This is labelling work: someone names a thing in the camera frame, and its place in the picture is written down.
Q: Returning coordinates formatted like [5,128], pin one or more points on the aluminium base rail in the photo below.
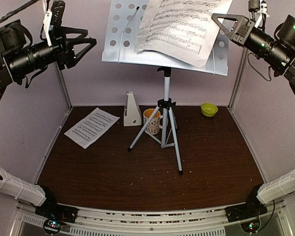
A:
[212,221]

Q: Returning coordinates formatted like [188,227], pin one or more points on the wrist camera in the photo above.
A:
[259,12]
[53,17]

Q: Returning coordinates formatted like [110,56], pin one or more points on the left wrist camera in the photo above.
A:
[53,17]

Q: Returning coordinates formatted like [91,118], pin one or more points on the green bowl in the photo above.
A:
[209,109]

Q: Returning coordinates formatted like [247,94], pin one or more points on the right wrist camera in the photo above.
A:
[259,12]

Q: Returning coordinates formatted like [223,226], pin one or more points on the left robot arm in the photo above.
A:
[20,57]

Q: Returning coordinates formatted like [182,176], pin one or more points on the right wire page holder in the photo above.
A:
[212,60]

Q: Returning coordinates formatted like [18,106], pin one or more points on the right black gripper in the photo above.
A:
[242,31]

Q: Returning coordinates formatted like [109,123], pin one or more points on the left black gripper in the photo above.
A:
[66,54]

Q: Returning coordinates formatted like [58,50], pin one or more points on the sheet music page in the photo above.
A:
[91,128]
[182,29]

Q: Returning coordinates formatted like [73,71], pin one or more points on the white tripod stand pole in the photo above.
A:
[169,125]

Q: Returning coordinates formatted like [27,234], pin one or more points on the white metronome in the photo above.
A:
[132,115]

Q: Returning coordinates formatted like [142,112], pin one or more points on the white perforated music stand desk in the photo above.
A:
[122,29]

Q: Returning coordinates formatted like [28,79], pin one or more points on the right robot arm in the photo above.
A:
[279,53]

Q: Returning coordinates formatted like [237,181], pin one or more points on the yellow patterned mug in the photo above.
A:
[155,124]

